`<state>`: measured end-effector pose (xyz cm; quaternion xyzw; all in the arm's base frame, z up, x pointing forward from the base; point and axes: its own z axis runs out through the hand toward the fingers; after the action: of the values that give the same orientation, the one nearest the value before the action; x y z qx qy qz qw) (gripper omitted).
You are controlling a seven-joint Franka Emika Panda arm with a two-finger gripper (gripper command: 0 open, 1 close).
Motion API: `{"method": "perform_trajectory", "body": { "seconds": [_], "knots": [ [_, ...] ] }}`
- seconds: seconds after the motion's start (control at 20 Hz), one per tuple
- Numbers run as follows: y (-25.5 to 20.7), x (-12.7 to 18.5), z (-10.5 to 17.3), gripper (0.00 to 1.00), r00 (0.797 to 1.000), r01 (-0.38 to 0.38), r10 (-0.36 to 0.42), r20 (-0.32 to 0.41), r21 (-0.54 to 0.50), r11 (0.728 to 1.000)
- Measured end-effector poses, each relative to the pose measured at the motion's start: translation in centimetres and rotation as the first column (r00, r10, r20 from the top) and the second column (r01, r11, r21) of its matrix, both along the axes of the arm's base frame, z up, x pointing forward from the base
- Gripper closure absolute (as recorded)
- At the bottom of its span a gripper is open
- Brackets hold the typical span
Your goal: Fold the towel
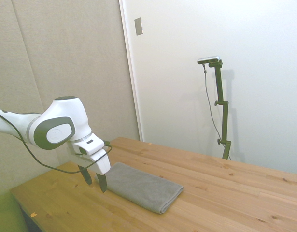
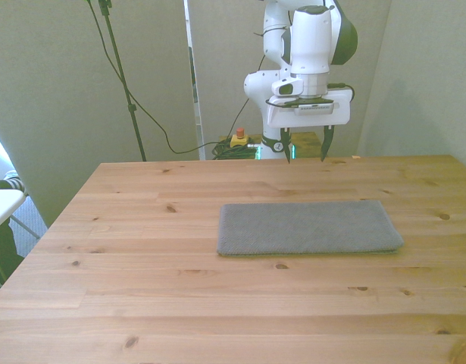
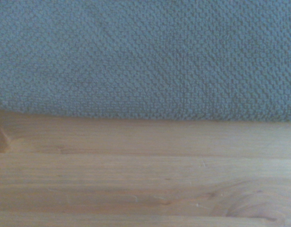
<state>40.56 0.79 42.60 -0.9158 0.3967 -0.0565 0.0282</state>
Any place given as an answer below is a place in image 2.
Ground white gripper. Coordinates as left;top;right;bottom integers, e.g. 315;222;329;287
265;87;352;165

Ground black stand camera cable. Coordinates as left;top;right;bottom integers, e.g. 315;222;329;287
84;0;233;155

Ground grey towel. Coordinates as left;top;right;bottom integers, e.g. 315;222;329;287
216;199;405;258

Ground dark coiled cable bundle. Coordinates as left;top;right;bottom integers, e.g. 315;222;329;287
211;140;260;160

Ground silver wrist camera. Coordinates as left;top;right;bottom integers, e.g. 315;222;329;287
292;97;336;115

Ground dark trouser leg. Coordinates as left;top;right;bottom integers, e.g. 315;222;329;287
0;219;26;290

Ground yellow emergency stop box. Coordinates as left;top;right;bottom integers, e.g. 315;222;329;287
230;127;251;149

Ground striped sleeve person forearm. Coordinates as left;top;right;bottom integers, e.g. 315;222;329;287
0;177;26;194

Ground thin grey cable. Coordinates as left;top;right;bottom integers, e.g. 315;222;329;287
227;55;267;138

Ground black camera stand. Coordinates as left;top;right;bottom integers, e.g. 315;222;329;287
98;0;148;162

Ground white folding table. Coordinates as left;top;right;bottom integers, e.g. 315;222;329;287
0;188;42;240

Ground white vertical panel trim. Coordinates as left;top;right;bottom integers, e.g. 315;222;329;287
183;0;207;160

